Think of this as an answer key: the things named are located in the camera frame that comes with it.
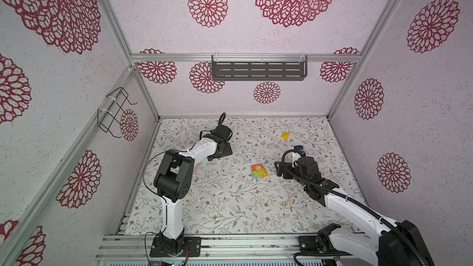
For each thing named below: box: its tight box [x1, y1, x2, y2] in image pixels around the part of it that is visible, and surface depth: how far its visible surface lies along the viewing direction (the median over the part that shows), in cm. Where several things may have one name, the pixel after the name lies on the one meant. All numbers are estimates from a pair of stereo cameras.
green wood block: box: [252, 168, 267, 178], surface depth 95 cm
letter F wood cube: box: [282, 200, 292, 209], surface depth 85 cm
